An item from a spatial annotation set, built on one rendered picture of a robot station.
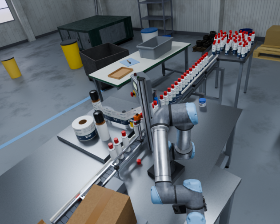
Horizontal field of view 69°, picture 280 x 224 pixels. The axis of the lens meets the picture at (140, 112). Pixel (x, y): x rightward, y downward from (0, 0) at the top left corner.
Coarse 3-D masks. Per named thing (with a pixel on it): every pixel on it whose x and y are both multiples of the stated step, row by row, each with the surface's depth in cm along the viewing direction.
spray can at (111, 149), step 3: (108, 144) 151; (111, 144) 150; (111, 147) 151; (114, 147) 154; (108, 150) 153; (111, 150) 152; (114, 150) 153; (111, 153) 153; (114, 153) 154; (111, 156) 156; (114, 156) 155; (117, 159) 159; (114, 162) 159; (117, 162) 160
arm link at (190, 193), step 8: (184, 184) 88; (192, 184) 86; (200, 184) 87; (176, 192) 86; (184, 192) 86; (192, 192) 85; (200, 192) 86; (184, 200) 86; (192, 200) 85; (200, 200) 85; (192, 208) 85; (200, 208) 85
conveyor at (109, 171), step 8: (144, 136) 183; (136, 144) 176; (128, 152) 170; (120, 160) 164; (104, 168) 159; (112, 168) 158; (104, 176) 153; (80, 200) 139; (72, 208) 135; (64, 216) 132
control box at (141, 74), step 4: (136, 72) 153; (140, 72) 152; (132, 76) 149; (136, 76) 148; (140, 76) 147; (144, 76) 146; (132, 80) 150; (148, 80) 141; (132, 84) 154; (148, 84) 143; (148, 88) 144; (148, 92) 146; (136, 96) 154; (148, 96) 148; (148, 100) 150; (152, 100) 151
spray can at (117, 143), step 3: (114, 138) 156; (117, 138) 155; (114, 141) 155; (117, 141) 155; (114, 144) 156; (117, 144) 156; (120, 144) 159; (117, 147) 157; (120, 147) 159; (117, 150) 159; (120, 150) 160; (117, 153) 161; (120, 156) 163; (123, 156) 165; (120, 159) 164
